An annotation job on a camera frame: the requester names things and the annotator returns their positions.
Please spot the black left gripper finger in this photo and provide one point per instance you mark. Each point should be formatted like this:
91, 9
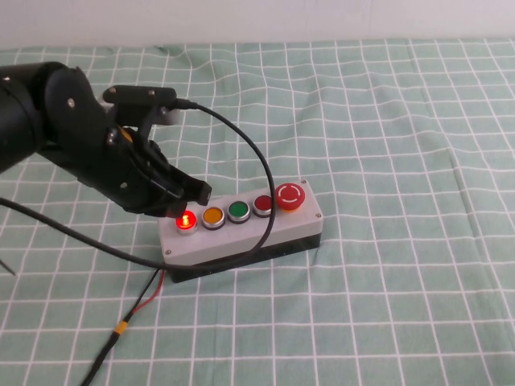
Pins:
176, 210
193, 187

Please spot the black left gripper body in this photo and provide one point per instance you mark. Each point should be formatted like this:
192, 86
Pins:
133, 177

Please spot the red illuminated push button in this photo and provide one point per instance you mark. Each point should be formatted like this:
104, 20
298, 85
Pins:
186, 222

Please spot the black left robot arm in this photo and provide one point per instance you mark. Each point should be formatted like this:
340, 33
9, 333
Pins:
24, 116

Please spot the yellow push button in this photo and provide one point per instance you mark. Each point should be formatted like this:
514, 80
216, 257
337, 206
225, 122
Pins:
213, 216

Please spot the green push button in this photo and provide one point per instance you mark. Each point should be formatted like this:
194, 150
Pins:
238, 210

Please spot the grey black button box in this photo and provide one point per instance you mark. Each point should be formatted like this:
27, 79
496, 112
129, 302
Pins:
225, 241

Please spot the dark red push button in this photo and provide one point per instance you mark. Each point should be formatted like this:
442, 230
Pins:
261, 202

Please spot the red mushroom emergency stop button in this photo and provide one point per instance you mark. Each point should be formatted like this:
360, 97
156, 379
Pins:
290, 194

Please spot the green white checked tablecloth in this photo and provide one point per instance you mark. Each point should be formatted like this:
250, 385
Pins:
362, 120

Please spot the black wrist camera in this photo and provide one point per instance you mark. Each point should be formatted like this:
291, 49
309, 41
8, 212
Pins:
137, 94

